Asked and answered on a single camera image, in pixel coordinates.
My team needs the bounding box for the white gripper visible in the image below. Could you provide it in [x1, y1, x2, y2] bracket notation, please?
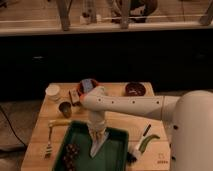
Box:
[87, 120, 106, 138]

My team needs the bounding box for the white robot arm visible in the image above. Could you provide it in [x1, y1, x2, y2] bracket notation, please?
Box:
[80, 86, 213, 171]

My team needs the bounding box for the green plastic tray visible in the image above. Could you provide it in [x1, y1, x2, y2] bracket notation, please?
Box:
[52, 121, 129, 171]

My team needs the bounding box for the brown crumbs pile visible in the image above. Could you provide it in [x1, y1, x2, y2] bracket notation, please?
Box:
[63, 144, 79, 171]

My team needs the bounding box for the dark metal cup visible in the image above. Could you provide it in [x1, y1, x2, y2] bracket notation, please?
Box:
[59, 102, 72, 118]

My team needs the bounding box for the brown wooden block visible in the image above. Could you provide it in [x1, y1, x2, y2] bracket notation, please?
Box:
[69, 89, 80, 106]

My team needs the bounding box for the blue cloth in bowl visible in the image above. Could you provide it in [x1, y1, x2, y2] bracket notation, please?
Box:
[82, 79, 93, 93]

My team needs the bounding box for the green curved vegetable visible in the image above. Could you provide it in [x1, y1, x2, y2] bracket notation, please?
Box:
[139, 134, 160, 154]

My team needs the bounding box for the dark brown bowl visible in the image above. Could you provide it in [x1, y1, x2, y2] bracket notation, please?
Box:
[125, 82, 146, 96]

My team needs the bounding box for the fork with cream handle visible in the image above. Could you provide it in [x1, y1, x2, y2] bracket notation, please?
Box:
[44, 119, 71, 158]

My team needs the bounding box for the white brush black handle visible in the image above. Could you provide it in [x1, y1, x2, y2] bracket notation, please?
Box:
[127, 124, 151, 164]

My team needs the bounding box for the black cable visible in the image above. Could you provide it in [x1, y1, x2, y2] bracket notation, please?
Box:
[0, 105, 28, 148]

